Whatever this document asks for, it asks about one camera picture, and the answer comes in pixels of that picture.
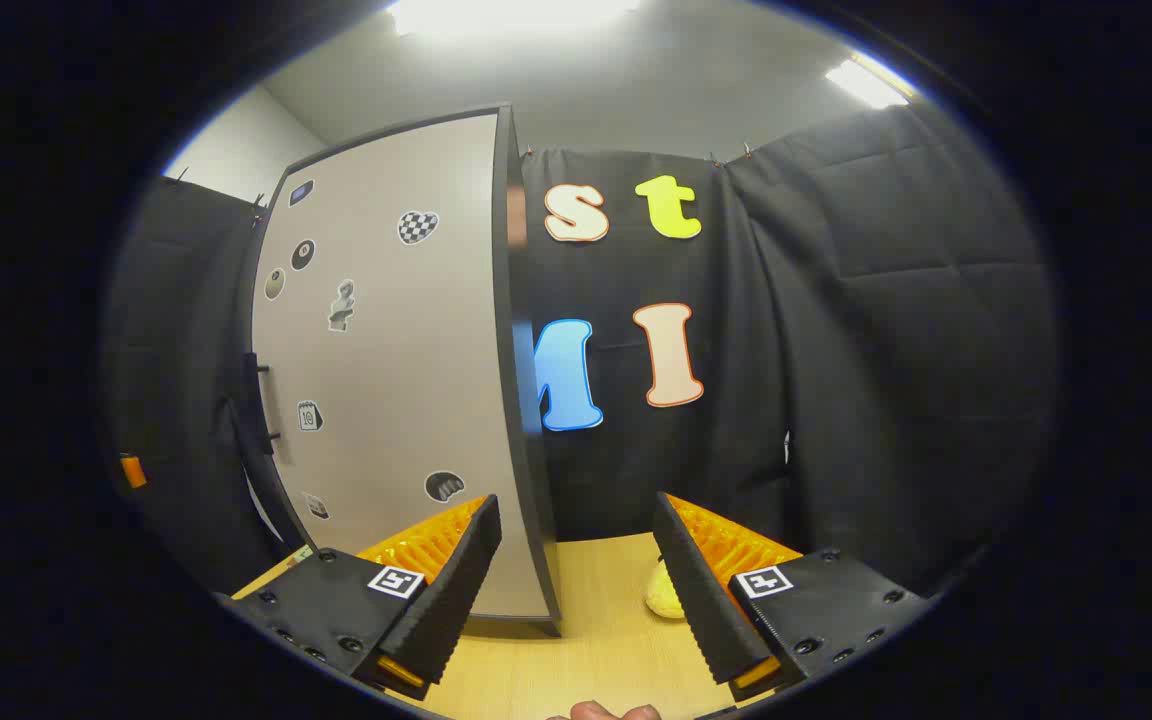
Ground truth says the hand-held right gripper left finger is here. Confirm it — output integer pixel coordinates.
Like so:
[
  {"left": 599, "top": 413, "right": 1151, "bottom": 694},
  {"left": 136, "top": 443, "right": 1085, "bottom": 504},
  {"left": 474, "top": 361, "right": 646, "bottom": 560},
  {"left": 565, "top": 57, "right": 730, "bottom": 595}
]
[{"left": 219, "top": 494, "right": 503, "bottom": 701}]

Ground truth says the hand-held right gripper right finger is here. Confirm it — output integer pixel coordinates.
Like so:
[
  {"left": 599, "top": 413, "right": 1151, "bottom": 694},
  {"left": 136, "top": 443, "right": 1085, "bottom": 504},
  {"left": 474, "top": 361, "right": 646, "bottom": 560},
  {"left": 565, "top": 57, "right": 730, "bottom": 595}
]
[{"left": 651, "top": 491, "right": 937, "bottom": 703}]

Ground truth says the grey cabinet door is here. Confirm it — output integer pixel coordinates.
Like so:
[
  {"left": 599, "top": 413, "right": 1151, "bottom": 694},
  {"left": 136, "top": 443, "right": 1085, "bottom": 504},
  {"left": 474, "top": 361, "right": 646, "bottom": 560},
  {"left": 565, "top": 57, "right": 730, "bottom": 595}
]
[{"left": 251, "top": 112, "right": 552, "bottom": 621}]

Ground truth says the yellow toy fruit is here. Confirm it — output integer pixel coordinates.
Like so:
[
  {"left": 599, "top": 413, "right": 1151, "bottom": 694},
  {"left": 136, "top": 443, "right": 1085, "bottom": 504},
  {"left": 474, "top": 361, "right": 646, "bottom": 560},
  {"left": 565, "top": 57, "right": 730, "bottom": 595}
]
[{"left": 644, "top": 560, "right": 687, "bottom": 621}]

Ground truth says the black cabinet door handle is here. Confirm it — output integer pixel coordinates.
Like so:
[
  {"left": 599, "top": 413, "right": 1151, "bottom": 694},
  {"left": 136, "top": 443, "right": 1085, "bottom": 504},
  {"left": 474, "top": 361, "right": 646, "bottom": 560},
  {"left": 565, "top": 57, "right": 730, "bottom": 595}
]
[{"left": 236, "top": 350, "right": 283, "bottom": 459}]

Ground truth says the black backdrop cloth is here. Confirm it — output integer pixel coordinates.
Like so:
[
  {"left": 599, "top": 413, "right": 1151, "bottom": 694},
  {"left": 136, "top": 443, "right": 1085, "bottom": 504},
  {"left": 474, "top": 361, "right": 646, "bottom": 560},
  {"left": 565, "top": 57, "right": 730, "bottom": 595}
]
[
  {"left": 111, "top": 175, "right": 312, "bottom": 596},
  {"left": 519, "top": 100, "right": 1062, "bottom": 596}
]

